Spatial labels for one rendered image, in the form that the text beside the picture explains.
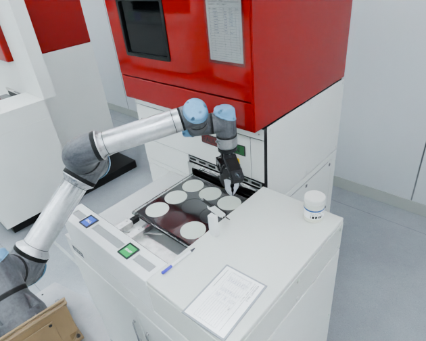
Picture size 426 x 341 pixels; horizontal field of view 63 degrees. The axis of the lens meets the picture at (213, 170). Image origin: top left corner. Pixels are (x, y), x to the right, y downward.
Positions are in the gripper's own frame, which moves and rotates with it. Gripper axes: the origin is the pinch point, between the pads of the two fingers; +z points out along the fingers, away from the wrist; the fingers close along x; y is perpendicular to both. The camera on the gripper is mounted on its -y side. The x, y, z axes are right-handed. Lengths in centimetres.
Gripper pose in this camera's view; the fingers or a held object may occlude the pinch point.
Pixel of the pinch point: (232, 193)
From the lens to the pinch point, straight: 136.5
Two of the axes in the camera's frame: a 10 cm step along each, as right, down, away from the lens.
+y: -2.9, -4.8, 8.3
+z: 0.9, 8.5, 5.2
